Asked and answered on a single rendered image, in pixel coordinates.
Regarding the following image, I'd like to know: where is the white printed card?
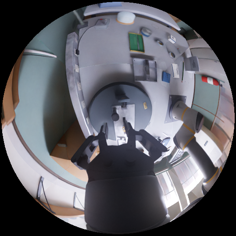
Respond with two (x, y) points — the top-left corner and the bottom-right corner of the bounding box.
(171, 63), (180, 79)

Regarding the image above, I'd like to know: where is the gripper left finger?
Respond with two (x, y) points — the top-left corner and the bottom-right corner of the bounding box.
(71, 122), (109, 169)

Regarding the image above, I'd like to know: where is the grey parts tray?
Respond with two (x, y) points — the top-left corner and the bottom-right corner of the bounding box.
(132, 57), (158, 82)

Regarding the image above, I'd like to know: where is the red and white fire extinguisher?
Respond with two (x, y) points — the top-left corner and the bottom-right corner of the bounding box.
(201, 75), (220, 86)

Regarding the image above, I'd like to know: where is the green work mat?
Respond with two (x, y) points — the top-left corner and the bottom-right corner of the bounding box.
(128, 32), (146, 54)

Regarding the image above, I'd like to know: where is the white wall lamp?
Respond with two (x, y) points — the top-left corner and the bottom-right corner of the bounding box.
(23, 48), (57, 58)

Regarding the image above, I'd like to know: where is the window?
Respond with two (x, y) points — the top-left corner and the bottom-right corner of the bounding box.
(156, 156), (204, 202)

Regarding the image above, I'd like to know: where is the blue square box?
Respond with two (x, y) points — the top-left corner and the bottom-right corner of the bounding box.
(161, 71), (171, 83)

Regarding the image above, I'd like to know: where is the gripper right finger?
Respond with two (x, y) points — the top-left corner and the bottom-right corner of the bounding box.
(122, 118), (168, 157)

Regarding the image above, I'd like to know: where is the blue-grey round timegrapher base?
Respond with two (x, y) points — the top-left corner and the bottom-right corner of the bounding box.
(88, 82), (153, 141)

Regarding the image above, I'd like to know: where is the grey patterned box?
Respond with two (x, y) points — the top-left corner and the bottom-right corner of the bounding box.
(184, 56), (201, 72)

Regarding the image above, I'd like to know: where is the white vented cabinet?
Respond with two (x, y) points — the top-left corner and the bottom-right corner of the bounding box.
(195, 129), (224, 165)

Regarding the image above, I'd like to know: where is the grey square base plate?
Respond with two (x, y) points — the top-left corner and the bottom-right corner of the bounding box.
(164, 94), (187, 124)

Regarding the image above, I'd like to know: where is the grey shelf bracket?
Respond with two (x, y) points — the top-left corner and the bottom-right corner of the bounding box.
(73, 192), (86, 212)
(36, 176), (56, 215)

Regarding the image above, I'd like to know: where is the grey lamp post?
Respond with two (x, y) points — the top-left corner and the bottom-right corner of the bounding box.
(72, 10), (89, 29)

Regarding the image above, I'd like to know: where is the black cable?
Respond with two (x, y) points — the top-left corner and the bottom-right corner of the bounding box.
(74, 25), (97, 55)

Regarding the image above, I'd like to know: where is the blue-grey head support block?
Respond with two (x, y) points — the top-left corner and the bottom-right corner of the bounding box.
(114, 89), (130, 103)

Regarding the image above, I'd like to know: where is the black lock knob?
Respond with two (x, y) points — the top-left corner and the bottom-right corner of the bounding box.
(111, 107), (120, 122)

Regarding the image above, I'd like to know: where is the wooden drawer cabinet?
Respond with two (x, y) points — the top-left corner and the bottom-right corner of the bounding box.
(49, 119), (101, 182)

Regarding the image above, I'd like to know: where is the white dome cover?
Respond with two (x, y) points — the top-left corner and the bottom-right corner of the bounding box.
(116, 11), (136, 25)

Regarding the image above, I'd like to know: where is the grey control box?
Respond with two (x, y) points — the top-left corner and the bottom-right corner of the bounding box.
(94, 18), (111, 30)

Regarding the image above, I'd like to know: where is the blue and white tape roll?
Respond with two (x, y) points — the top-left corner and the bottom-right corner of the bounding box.
(139, 27), (152, 37)

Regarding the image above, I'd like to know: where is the grey power strip rail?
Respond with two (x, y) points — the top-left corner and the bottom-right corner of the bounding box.
(65, 31), (94, 137)

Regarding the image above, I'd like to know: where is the wooden wall cupboard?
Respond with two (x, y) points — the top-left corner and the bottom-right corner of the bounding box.
(1, 53), (20, 128)

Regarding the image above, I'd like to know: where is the silver timegrapher head plate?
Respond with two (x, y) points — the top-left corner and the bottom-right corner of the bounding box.
(111, 104), (136, 146)

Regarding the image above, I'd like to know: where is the grey tool panel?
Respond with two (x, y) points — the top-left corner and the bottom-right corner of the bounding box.
(168, 147), (184, 164)

